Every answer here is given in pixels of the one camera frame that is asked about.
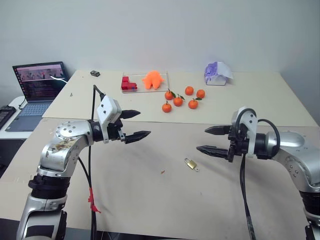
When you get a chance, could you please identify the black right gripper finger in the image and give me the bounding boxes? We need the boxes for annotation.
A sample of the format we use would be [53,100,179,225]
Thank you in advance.
[204,125,230,137]
[195,144,229,159]

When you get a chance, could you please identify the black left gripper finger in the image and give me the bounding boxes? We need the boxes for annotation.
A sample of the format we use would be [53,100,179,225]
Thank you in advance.
[121,109,142,121]
[124,130,152,145]

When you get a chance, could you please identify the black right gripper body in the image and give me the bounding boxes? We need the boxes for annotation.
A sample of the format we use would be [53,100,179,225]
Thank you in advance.
[226,124,250,164]

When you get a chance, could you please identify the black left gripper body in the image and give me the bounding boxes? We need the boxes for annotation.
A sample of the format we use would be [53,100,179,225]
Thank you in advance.
[107,117,126,143]

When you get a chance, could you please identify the brass padlock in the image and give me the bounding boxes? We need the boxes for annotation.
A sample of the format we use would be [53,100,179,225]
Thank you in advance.
[184,157,198,170]

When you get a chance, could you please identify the red building blocks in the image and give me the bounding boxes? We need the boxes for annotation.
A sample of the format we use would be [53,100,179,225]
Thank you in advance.
[120,75,139,92]

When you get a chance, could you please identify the orange tangerine with leaf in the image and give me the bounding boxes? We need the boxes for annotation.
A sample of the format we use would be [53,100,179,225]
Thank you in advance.
[164,88,177,101]
[161,100,173,114]
[173,93,186,107]
[187,97,203,110]

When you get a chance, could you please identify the orange plush toy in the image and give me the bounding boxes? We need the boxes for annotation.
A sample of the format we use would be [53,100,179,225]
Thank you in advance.
[141,70,166,90]

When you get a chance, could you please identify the clear plastic tray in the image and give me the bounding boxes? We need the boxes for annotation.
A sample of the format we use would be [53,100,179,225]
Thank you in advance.
[121,71,170,94]

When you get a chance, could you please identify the purple and white toy house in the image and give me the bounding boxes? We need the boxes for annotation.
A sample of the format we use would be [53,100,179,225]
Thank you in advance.
[204,60,234,87]

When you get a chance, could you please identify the grey open laptop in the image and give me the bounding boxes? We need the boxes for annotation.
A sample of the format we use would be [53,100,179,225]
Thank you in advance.
[4,60,69,132]

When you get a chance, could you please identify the white side table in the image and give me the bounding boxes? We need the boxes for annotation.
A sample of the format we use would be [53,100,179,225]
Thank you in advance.
[0,95,33,140]

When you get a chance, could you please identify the black flat device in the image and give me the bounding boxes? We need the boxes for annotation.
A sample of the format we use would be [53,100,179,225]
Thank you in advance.
[0,105,17,130]

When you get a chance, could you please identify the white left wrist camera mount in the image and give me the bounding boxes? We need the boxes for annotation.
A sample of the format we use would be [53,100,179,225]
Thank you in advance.
[96,96,123,144]

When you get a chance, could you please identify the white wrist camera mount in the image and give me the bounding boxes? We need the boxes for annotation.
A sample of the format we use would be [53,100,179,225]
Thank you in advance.
[230,106,259,159]
[96,96,123,144]

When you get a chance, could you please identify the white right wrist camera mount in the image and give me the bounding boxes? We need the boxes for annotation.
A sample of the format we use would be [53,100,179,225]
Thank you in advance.
[230,106,259,159]

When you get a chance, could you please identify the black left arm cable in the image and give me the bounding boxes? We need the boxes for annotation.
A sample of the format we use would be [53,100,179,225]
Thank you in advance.
[77,84,105,240]

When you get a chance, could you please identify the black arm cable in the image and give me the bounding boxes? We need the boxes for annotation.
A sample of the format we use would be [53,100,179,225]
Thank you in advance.
[77,84,105,240]
[235,107,281,240]

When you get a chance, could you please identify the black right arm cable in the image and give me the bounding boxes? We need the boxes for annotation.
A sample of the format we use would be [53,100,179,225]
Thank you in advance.
[235,107,281,240]

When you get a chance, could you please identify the red tape on cable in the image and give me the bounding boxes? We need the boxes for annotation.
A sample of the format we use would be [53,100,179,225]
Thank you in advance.
[87,186,102,214]

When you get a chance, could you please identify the white laptop cable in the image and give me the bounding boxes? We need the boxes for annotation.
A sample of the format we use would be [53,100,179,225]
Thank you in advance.
[49,74,69,83]

